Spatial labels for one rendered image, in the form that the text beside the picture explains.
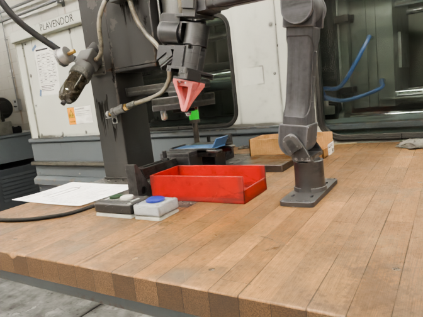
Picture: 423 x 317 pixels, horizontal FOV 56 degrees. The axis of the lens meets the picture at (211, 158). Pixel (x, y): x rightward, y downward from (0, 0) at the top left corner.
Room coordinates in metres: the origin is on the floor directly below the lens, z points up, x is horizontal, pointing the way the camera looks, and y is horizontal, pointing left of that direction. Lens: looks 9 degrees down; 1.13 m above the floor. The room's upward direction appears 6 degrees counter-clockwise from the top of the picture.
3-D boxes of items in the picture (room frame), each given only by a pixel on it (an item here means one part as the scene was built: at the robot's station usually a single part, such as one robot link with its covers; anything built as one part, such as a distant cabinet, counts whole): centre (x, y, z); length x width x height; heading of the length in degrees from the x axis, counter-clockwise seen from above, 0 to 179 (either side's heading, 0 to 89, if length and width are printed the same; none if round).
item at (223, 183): (0.92, 0.02, 0.93); 0.25 x 0.12 x 0.06; 58
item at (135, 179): (0.96, 0.18, 0.95); 0.06 x 0.03 x 0.09; 148
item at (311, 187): (0.83, -0.21, 0.94); 0.20 x 0.07 x 0.08; 148
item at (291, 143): (0.83, -0.20, 1.00); 0.09 x 0.06 x 0.06; 147
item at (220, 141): (1.14, 0.03, 1.00); 0.15 x 0.07 x 0.03; 58
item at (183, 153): (1.17, 0.05, 0.98); 0.20 x 0.10 x 0.01; 148
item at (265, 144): (1.31, -0.27, 0.93); 0.25 x 0.13 x 0.08; 58
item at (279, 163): (1.19, -0.17, 0.91); 0.17 x 0.16 x 0.02; 148
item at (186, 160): (1.17, 0.05, 0.94); 0.20 x 0.10 x 0.07; 148
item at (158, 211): (0.80, 0.13, 0.90); 0.07 x 0.07 x 0.06; 58
